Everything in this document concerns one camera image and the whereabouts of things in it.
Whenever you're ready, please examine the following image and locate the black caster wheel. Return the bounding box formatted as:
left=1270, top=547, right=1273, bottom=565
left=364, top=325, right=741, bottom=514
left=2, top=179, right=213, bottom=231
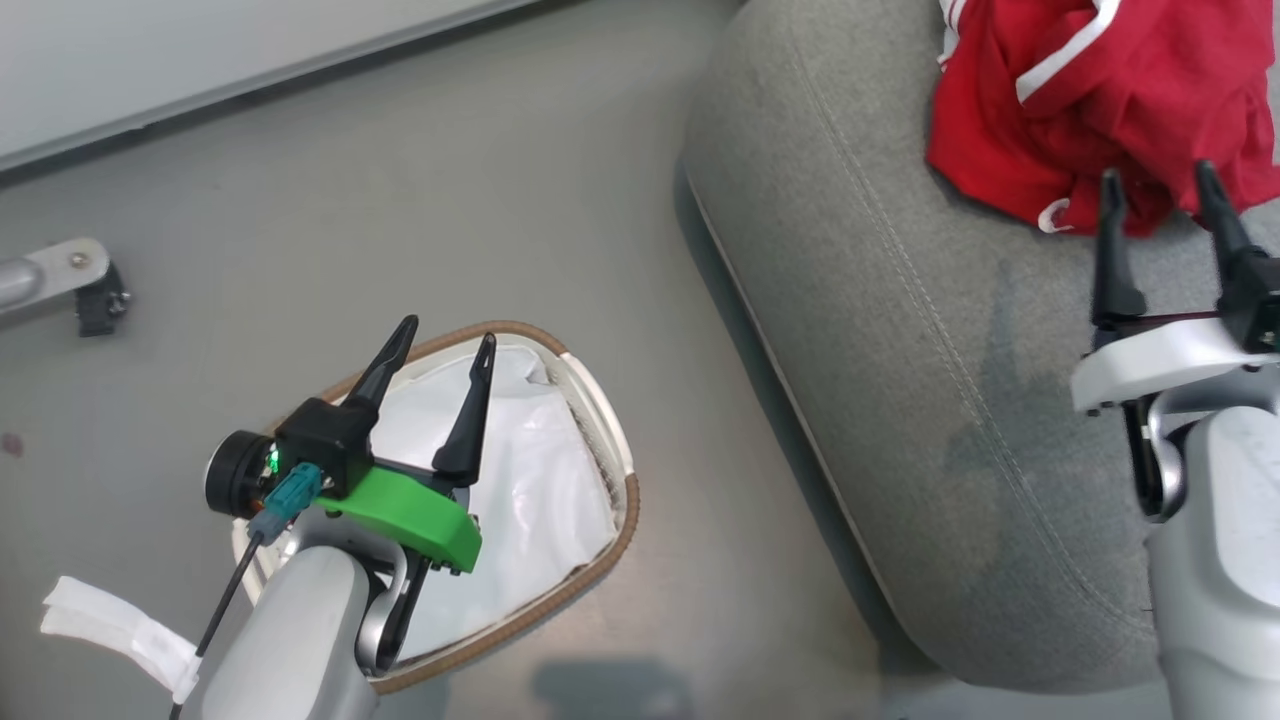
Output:
left=75, top=261, right=132, bottom=339

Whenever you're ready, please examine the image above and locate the grey partition foot bar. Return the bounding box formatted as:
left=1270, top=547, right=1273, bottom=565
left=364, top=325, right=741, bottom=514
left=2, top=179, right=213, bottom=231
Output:
left=0, top=237, right=111, bottom=323

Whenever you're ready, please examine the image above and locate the white tape strip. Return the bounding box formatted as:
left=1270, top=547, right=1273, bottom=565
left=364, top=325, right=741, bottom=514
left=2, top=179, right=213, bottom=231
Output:
left=40, top=575, right=201, bottom=704

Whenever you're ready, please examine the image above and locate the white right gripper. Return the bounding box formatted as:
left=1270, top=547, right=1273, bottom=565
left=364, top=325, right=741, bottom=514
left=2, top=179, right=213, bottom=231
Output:
left=1070, top=160, right=1280, bottom=417

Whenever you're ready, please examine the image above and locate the red and white jersey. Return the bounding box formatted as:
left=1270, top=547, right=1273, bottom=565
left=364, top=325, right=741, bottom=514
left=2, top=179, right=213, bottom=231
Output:
left=926, top=0, right=1280, bottom=238

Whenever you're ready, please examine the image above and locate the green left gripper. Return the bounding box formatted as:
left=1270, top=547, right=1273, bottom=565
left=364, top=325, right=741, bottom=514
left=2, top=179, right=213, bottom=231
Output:
left=274, top=315, right=498, bottom=577

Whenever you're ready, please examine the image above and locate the grey fabric sofa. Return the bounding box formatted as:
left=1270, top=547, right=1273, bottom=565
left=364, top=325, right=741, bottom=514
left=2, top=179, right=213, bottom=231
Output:
left=682, top=0, right=1280, bottom=694

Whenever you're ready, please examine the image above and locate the black cable teal plug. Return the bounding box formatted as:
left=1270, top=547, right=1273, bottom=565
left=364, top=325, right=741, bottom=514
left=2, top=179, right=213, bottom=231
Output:
left=167, top=462, right=324, bottom=720

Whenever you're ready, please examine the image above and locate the woven laundry basket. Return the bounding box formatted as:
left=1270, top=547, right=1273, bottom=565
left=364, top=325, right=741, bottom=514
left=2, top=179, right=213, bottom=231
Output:
left=232, top=320, right=642, bottom=696

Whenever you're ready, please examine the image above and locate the white basket liner cloth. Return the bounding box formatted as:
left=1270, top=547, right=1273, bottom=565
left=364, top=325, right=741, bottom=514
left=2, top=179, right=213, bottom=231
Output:
left=368, top=343, right=621, bottom=663

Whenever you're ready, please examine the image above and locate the grey partition bottom rail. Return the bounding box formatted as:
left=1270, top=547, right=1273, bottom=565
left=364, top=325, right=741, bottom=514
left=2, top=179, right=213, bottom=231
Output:
left=0, top=0, right=546, bottom=176

